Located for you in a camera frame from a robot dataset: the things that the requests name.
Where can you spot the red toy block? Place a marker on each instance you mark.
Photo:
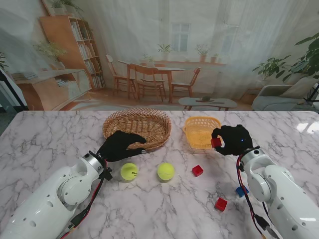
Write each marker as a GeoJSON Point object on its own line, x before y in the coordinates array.
{"type": "Point", "coordinates": [221, 204]}
{"type": "Point", "coordinates": [197, 170]}
{"type": "Point", "coordinates": [216, 143]}

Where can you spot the plain yellow tennis ball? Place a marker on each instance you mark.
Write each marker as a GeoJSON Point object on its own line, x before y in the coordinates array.
{"type": "Point", "coordinates": [165, 171]}

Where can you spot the black tripod stand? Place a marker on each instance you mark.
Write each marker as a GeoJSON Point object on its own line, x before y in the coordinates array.
{"type": "Point", "coordinates": [314, 92]}

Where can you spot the blue toy block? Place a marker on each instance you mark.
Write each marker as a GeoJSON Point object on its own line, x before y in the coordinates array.
{"type": "Point", "coordinates": [241, 191]}

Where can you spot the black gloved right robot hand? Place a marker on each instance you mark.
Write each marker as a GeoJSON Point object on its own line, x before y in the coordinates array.
{"type": "Point", "coordinates": [236, 140]}

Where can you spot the printed room scene backdrop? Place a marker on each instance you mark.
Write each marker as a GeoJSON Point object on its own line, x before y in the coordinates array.
{"type": "Point", "coordinates": [159, 49]}

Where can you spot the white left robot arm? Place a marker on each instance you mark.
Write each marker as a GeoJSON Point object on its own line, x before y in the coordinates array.
{"type": "Point", "coordinates": [49, 201]}

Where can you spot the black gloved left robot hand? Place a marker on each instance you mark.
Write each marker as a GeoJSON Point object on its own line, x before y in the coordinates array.
{"type": "Point", "coordinates": [117, 147]}

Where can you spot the yellow plastic mesh basket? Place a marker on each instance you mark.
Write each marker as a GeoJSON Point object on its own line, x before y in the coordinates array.
{"type": "Point", "coordinates": [199, 132]}

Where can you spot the yellow tennis ball black logo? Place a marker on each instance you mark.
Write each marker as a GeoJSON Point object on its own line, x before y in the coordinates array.
{"type": "Point", "coordinates": [128, 172]}

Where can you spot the black metal frame post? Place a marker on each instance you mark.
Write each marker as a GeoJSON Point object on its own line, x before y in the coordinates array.
{"type": "Point", "coordinates": [13, 90]}

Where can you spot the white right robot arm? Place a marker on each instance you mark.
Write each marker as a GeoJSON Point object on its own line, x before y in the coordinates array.
{"type": "Point", "coordinates": [276, 189]}

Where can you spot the woven wicker oval basket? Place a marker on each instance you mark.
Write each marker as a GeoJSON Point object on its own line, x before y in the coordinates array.
{"type": "Point", "coordinates": [149, 124]}

